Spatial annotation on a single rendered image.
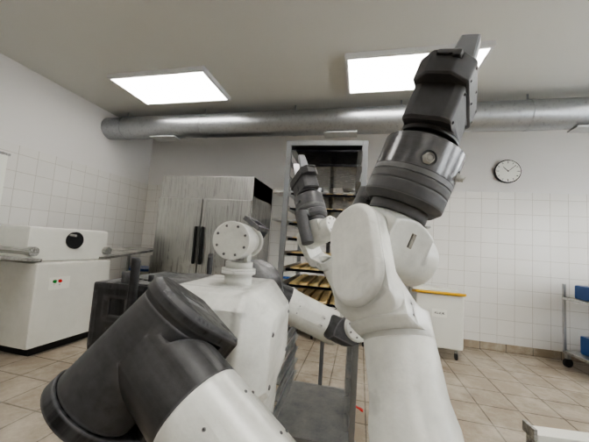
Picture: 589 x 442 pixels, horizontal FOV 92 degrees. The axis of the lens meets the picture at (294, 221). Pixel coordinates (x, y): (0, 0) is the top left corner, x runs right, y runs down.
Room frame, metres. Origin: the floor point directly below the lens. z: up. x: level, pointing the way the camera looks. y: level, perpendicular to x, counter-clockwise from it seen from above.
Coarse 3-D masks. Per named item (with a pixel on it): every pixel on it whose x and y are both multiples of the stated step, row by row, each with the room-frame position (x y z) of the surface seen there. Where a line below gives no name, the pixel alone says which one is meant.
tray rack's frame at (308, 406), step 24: (312, 144) 1.64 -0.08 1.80; (336, 144) 1.61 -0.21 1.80; (360, 144) 1.59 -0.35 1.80; (312, 384) 2.24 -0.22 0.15; (288, 408) 1.91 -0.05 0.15; (312, 408) 1.93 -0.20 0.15; (336, 408) 1.95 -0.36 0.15; (288, 432) 1.67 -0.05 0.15; (312, 432) 1.69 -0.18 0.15; (336, 432) 1.70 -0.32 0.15
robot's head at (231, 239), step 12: (216, 228) 0.49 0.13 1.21; (228, 228) 0.48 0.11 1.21; (240, 228) 0.48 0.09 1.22; (252, 228) 0.55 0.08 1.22; (216, 240) 0.49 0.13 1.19; (228, 240) 0.48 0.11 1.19; (240, 240) 0.48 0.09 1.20; (252, 240) 0.50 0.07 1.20; (216, 252) 0.49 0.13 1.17; (228, 252) 0.48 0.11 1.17; (240, 252) 0.48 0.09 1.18; (252, 252) 0.57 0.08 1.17; (228, 264) 0.52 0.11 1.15; (240, 264) 0.52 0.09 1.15; (252, 264) 0.54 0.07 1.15
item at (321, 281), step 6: (300, 276) 2.04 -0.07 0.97; (306, 276) 2.10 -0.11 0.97; (312, 276) 2.09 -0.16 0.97; (318, 276) 2.13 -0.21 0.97; (324, 276) 2.19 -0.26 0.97; (294, 282) 1.70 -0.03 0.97; (300, 282) 1.71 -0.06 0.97; (306, 282) 1.74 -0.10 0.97; (312, 282) 1.75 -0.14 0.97; (318, 282) 1.79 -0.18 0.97; (324, 282) 1.79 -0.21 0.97
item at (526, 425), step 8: (528, 424) 0.52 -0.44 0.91; (528, 432) 0.52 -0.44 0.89; (536, 432) 0.51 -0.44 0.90; (544, 432) 0.52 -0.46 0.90; (552, 432) 0.52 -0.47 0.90; (560, 432) 0.52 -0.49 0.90; (568, 432) 0.52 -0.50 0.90; (576, 432) 0.52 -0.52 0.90; (584, 432) 0.53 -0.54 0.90; (528, 440) 0.53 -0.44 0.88; (536, 440) 0.51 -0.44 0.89; (544, 440) 0.51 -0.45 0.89; (552, 440) 0.51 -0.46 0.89; (560, 440) 0.51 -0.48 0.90; (568, 440) 0.50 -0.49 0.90; (576, 440) 0.50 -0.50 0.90; (584, 440) 0.50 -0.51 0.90
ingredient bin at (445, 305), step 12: (420, 288) 3.66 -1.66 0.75; (432, 288) 3.63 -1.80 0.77; (444, 288) 3.71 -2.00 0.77; (420, 300) 3.41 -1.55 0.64; (432, 300) 3.38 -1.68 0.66; (444, 300) 3.34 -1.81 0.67; (456, 300) 3.31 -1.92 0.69; (432, 312) 3.37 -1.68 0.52; (444, 312) 3.34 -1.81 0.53; (456, 312) 3.31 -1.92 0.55; (432, 324) 3.38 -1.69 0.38; (444, 324) 3.34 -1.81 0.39; (456, 324) 3.31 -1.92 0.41; (444, 336) 3.34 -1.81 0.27; (456, 336) 3.31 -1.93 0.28; (444, 348) 3.35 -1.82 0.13; (456, 348) 3.31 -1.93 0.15
